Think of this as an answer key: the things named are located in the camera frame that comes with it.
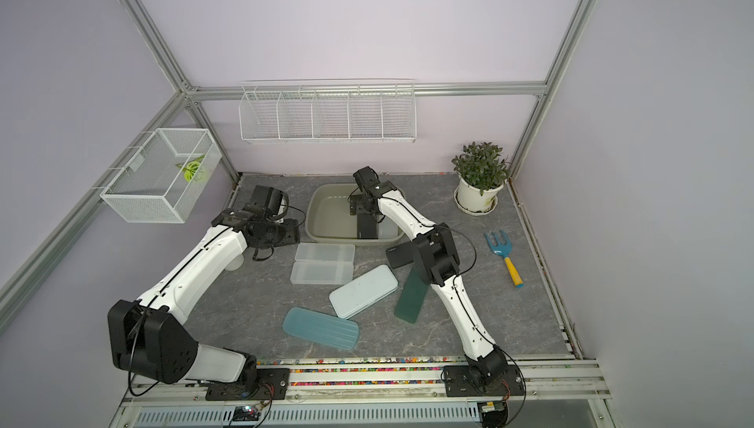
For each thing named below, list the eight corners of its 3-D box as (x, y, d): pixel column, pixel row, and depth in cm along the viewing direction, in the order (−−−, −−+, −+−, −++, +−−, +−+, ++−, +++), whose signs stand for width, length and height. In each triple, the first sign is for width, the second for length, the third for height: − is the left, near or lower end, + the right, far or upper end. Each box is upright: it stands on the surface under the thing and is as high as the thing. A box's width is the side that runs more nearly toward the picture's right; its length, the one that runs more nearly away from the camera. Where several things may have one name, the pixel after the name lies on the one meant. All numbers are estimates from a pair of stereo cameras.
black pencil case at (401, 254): (392, 269, 96) (392, 265, 94) (386, 251, 100) (386, 248, 98) (417, 261, 98) (418, 258, 96) (410, 244, 102) (410, 241, 100)
